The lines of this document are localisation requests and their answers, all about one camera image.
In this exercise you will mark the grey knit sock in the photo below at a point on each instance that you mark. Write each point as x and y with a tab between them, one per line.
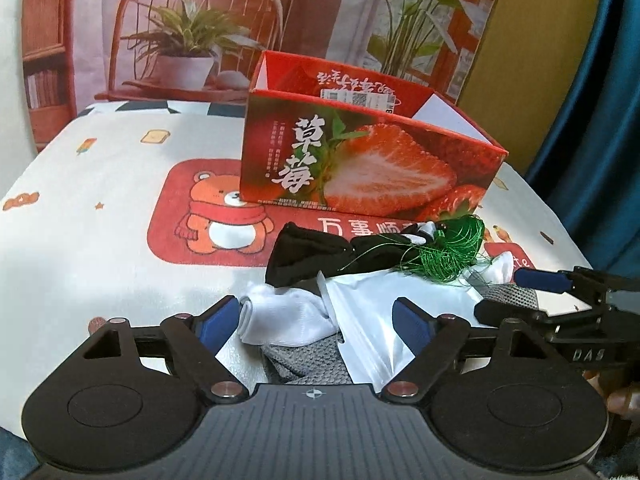
505	294
310	360

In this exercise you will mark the white board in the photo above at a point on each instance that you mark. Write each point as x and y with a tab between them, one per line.
12	110

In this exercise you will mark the clear plastic bag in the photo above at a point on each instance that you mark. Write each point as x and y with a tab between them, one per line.
370	320

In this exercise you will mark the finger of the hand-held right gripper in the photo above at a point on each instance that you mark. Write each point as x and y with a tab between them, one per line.
540	279
510	312

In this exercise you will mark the person's right hand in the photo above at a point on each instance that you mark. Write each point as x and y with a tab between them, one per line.
622	401

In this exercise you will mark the green mesh scrubber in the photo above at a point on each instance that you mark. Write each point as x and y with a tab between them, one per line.
445	260

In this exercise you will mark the white cartoon print tablecloth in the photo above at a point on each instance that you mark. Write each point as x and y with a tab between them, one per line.
100	260

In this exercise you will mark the teal curtain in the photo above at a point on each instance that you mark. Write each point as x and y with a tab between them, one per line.
615	135

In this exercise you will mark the black cloth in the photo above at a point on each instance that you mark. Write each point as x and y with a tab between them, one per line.
300	255

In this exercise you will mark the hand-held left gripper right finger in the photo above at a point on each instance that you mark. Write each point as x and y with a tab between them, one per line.
412	327

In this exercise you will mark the white sock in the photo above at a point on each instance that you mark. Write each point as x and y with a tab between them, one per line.
500	267
285	316

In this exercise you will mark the wooden panel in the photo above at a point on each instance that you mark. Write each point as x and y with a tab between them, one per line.
540	60

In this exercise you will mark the printed room scene wall tapestry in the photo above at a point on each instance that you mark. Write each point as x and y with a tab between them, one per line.
225	10

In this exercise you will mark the red strawberry print cardboard box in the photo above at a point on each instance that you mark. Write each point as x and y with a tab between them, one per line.
375	170

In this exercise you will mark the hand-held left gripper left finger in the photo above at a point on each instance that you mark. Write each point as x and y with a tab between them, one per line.
217	322

